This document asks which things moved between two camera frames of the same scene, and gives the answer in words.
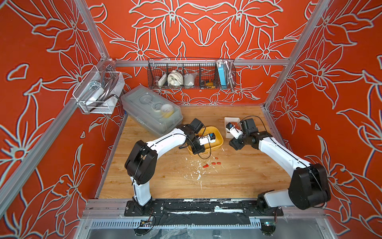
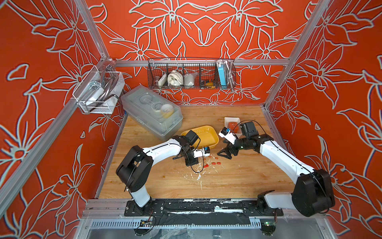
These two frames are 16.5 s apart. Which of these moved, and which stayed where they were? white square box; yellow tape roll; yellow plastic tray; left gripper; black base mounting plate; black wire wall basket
Moved: left gripper; yellow plastic tray
Stayed: white square box; yellow tape roll; black wire wall basket; black base mounting plate
